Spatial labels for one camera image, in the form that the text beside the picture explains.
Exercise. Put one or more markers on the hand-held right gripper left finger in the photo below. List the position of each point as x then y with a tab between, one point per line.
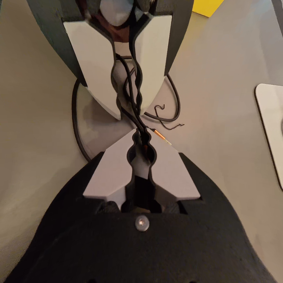
106	176

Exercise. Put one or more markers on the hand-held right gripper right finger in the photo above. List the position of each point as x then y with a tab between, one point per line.
174	176

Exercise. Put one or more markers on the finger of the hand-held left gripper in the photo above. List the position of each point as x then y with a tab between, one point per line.
92	62
152	55

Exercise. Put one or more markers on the yellow plastic bin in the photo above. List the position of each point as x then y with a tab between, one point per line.
205	6

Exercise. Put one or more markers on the white desk stand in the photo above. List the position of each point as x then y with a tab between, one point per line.
272	123

